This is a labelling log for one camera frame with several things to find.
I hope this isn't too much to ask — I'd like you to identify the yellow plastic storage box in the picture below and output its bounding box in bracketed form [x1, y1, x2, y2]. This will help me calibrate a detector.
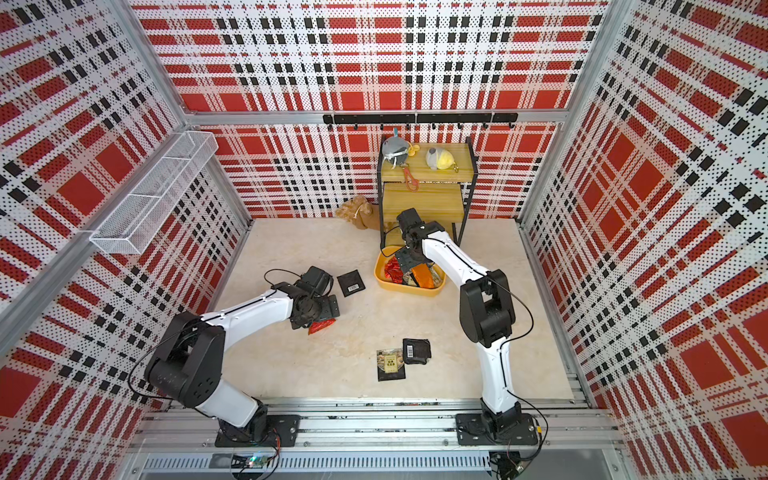
[374, 246, 447, 297]

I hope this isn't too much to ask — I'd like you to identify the black barcode tea bag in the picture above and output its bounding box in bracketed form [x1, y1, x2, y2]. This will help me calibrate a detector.
[337, 270, 366, 297]

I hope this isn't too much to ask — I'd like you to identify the orange tea bag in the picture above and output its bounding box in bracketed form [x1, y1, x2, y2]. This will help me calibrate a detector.
[410, 263, 434, 289]

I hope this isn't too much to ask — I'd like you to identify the small red tea bag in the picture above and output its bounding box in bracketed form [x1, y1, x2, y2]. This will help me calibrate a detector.
[384, 258, 404, 284]

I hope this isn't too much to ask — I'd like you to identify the black gold tea bag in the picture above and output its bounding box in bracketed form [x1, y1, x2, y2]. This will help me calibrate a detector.
[429, 266, 443, 288]
[402, 273, 419, 288]
[376, 348, 406, 382]

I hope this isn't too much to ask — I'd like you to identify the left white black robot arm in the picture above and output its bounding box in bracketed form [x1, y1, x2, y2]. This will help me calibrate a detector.
[144, 266, 340, 446]

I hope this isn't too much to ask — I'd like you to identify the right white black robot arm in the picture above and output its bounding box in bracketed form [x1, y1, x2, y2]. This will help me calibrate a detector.
[397, 208, 522, 435]

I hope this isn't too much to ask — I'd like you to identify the black folded tea bag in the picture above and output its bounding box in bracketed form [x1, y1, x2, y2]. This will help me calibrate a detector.
[402, 338, 432, 365]

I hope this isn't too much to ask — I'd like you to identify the black connector box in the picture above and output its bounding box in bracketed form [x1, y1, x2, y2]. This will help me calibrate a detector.
[489, 452, 519, 480]

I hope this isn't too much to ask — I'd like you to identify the red orange small tool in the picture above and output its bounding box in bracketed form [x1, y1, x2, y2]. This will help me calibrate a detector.
[403, 167, 419, 192]

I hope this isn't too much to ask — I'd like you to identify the brown plush toy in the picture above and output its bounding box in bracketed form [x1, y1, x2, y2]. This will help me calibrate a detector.
[334, 196, 380, 231]

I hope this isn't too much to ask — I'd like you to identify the yellow white plush toy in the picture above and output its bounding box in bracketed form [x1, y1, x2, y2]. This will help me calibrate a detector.
[425, 147, 459, 172]

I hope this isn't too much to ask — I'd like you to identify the grey plush toy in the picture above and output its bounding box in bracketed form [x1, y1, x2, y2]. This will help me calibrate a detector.
[381, 135, 411, 168]

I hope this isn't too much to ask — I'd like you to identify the green circuit board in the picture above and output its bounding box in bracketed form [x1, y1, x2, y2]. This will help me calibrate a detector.
[231, 455, 272, 470]

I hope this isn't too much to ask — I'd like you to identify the wooden black-frame shelf rack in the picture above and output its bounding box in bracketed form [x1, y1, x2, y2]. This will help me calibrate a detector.
[376, 134, 479, 247]

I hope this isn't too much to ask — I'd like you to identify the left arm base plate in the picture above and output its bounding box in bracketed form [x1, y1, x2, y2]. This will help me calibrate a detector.
[214, 414, 301, 448]

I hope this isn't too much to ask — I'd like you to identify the white wire mesh basket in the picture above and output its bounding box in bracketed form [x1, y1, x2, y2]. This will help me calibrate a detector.
[90, 130, 217, 255]

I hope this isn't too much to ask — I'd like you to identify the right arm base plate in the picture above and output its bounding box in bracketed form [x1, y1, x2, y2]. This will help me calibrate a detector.
[455, 413, 539, 446]

